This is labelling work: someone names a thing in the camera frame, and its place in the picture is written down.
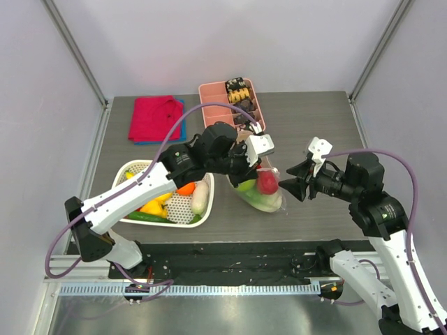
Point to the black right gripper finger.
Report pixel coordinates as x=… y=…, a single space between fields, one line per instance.
x=299 y=171
x=296 y=187

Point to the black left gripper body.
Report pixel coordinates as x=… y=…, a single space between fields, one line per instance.
x=236 y=165

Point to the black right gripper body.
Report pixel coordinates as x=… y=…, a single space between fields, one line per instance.
x=309 y=181

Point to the green toy apple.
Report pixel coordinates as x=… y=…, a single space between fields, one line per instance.
x=246 y=185

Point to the red toy apple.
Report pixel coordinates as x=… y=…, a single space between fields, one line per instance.
x=266 y=182

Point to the green toy lettuce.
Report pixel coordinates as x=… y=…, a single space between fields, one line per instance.
x=266 y=203

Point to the clear zip top bag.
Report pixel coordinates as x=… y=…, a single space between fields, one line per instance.
x=265 y=165

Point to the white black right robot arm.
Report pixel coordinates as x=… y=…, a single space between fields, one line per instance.
x=409 y=306

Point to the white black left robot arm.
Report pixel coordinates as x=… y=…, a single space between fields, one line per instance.
x=216 y=150

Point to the white toy radish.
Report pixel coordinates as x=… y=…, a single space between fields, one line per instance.
x=200 y=197

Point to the black brown sock roll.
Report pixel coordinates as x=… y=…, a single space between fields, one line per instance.
x=243 y=119

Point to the small orange toy fruit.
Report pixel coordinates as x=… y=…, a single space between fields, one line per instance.
x=187 y=190

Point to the dark brown sock roll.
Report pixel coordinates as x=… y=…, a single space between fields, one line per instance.
x=246 y=104

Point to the yellow black sock roll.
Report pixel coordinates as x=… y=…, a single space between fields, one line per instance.
x=238 y=95

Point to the white perforated plastic basket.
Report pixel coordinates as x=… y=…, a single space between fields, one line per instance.
x=179 y=209

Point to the pink divided organizer tray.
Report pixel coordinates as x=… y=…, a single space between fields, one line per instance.
x=215 y=92

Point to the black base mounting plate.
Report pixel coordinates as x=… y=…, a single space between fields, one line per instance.
x=236 y=264

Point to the black patterned sock roll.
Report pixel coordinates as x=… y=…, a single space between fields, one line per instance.
x=235 y=84

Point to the yellow toy bell pepper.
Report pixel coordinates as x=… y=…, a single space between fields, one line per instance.
x=155 y=208

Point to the magenta folded cloth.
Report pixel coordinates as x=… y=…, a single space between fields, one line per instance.
x=153 y=117

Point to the green toy cucumber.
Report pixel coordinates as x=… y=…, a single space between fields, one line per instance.
x=141 y=216

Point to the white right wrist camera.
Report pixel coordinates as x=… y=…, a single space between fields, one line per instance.
x=317 y=150

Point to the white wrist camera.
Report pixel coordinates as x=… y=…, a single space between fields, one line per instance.
x=317 y=150
x=258 y=144

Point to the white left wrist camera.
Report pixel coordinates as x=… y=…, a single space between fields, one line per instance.
x=258 y=144

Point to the perforated metal cable tray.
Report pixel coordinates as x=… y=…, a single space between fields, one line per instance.
x=127 y=289

